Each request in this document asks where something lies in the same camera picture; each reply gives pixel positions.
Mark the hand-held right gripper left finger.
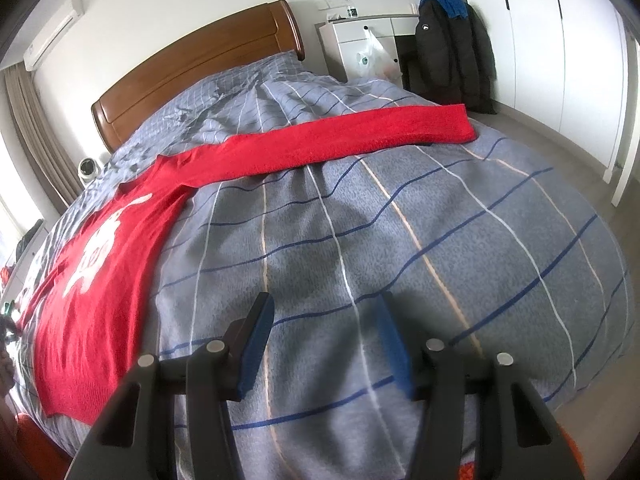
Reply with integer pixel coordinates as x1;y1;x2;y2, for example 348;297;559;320
65;291;276;480

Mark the white plastic bag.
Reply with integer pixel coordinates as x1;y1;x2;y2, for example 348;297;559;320
355;27;402;82

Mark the wooden headboard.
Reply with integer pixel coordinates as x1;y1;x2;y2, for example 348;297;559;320
91;0;306;155

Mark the white round camera device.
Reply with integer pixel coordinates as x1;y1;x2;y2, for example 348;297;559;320
77;157;106;184

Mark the black jacket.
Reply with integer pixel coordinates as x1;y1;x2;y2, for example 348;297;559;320
413;0;497;115

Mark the beige curtain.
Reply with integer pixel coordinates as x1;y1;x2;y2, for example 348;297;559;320
0;66;85;207

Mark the blue cloth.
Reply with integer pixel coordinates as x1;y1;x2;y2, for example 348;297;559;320
431;0;469;19

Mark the white air conditioner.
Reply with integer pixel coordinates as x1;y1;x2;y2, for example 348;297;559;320
22;0;86;72

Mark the white furniture leg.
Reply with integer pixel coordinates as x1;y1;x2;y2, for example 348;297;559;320
611;25;640;207

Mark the white dresser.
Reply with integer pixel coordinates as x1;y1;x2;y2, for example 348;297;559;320
314;13;422;84

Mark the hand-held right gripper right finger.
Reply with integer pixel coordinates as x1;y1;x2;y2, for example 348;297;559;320
375;291;587;480

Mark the grey checked pillow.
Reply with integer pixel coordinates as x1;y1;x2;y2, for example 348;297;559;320
112;51;311;161

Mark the red sweater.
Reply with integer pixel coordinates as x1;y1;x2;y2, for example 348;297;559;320
19;103;477;426

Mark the grey striped duvet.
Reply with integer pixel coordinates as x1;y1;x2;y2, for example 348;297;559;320
10;52;632;480

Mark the white wardrobe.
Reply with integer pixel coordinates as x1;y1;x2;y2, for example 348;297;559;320
456;0;628;173

